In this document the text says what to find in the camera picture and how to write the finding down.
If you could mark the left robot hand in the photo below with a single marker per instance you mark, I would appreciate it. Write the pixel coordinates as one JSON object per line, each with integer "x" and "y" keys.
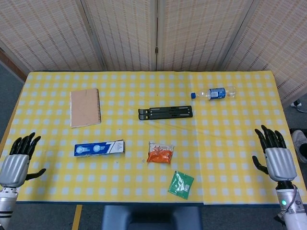
{"x": 14, "y": 167}

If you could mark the black folding stand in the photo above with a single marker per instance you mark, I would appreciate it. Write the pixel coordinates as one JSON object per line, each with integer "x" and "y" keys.
{"x": 168, "y": 113}

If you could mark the yellow checkered tablecloth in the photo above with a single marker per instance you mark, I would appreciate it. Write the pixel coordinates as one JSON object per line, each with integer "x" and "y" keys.
{"x": 132, "y": 182}

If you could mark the metal screen hinge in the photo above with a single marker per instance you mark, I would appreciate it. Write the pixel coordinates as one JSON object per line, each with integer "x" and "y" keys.
{"x": 156, "y": 50}

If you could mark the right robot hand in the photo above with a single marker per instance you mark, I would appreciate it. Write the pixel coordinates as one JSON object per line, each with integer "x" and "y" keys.
{"x": 280, "y": 163}

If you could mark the brown spiral notebook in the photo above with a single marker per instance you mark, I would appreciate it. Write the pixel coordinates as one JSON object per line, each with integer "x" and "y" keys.
{"x": 84, "y": 107}

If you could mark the large grey sneaker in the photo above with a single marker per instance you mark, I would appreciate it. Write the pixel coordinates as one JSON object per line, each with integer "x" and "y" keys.
{"x": 298, "y": 143}

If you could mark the orange snack packet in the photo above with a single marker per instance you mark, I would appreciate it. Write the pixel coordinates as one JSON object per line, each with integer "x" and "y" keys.
{"x": 159, "y": 155}

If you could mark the yellow floor tape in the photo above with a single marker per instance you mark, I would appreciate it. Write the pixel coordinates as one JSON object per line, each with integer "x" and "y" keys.
{"x": 77, "y": 216}

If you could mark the clear bottle with blue label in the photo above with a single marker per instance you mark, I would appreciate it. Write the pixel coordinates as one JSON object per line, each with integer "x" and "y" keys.
{"x": 217, "y": 93}

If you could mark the green foil sachet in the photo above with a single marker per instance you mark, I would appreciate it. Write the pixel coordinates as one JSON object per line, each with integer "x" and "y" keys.
{"x": 180, "y": 185}

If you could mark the woven folding screen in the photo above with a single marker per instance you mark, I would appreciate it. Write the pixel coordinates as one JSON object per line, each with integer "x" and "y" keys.
{"x": 124, "y": 33}

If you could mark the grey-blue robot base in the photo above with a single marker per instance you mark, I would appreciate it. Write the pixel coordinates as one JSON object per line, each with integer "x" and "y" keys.
{"x": 153, "y": 218}

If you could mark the blue toothpaste carton box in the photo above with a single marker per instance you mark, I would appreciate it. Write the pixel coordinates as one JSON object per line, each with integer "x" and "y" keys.
{"x": 96, "y": 148}

